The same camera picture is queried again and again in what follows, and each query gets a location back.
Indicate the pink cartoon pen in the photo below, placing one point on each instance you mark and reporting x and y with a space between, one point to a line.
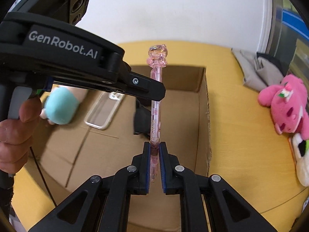
157 61

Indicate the blue window banner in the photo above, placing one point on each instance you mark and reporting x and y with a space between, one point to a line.
295 22

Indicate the black sunglasses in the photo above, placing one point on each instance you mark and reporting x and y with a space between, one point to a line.
142 117

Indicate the grey folded cloth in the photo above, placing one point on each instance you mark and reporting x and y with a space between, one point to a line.
258 72

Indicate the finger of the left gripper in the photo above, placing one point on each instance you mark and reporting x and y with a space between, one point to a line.
157 89

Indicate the white plush toy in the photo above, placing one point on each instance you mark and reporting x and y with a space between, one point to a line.
300 150

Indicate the operator left hand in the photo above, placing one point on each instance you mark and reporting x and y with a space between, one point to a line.
16 136

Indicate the brown cardboard box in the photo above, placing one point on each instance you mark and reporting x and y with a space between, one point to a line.
70 154

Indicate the teal pink plush doll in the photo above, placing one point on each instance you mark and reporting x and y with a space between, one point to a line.
62 104

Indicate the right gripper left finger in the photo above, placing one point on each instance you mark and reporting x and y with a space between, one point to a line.
101 203

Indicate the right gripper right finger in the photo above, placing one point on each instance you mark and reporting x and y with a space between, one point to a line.
207 203

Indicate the white clear phone case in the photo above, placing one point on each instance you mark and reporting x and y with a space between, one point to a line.
103 110

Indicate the pink plush bear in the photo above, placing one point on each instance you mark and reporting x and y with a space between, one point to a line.
287 102

